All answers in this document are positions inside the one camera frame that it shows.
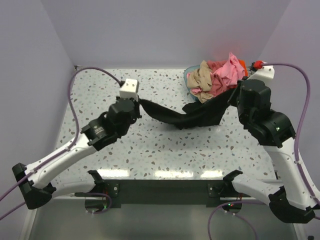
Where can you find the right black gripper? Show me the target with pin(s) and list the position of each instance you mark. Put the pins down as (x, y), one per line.
(232, 100)

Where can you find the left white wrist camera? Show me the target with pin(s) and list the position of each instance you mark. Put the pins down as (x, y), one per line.
(129, 89)

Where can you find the black t-shirt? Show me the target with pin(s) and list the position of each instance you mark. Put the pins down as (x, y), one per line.
(196, 114)

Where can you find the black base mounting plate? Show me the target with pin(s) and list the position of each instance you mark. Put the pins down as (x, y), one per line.
(164, 192)

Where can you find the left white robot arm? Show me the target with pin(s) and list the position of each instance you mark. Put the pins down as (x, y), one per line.
(34, 180)

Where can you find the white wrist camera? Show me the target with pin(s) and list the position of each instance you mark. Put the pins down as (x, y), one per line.
(129, 89)
(262, 71)

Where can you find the beige t-shirt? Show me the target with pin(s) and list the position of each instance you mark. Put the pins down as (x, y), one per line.
(201, 78)

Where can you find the orange t-shirt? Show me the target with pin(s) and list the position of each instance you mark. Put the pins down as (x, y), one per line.
(243, 64)

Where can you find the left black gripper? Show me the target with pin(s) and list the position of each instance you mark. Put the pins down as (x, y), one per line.
(138, 114)

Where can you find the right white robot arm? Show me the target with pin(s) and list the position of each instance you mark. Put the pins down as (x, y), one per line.
(290, 202)

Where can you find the light pink t-shirt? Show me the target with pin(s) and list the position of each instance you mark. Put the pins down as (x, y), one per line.
(196, 91)

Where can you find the teal plastic laundry basket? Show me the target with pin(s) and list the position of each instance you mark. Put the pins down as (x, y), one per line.
(205, 82)

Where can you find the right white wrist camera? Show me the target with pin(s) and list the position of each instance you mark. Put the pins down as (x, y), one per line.
(262, 71)

